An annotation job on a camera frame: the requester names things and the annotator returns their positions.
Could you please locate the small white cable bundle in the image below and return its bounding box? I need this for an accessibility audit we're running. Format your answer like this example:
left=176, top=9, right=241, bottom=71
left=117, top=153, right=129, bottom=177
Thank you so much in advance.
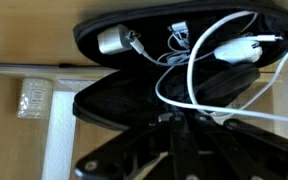
left=165, top=20, right=193, bottom=66

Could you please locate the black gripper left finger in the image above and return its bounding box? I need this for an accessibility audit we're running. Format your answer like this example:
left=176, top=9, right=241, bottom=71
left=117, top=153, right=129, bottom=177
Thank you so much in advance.
left=74, top=113, right=184, bottom=180

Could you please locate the white charger cable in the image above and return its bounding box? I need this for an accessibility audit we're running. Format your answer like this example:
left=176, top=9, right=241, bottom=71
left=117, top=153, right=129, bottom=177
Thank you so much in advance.
left=154, top=10, right=288, bottom=126

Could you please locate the white power adapter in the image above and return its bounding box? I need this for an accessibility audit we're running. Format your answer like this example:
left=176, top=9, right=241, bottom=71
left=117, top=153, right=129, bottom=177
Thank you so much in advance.
left=97, top=24, right=144, bottom=55

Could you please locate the white oval charger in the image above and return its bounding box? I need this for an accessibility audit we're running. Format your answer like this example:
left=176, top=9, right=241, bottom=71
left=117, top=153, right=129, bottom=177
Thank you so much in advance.
left=214, top=38, right=263, bottom=64

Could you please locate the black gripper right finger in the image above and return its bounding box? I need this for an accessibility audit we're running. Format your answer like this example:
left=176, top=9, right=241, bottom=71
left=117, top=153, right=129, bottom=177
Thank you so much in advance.
left=186, top=112, right=288, bottom=180

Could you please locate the glass jar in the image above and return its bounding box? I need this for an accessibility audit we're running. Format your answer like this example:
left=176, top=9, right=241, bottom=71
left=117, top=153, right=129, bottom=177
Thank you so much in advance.
left=17, top=78, right=53, bottom=119

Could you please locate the black portable bag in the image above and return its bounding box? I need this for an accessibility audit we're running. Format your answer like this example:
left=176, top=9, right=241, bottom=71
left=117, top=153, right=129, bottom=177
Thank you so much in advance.
left=73, top=0, right=288, bottom=131

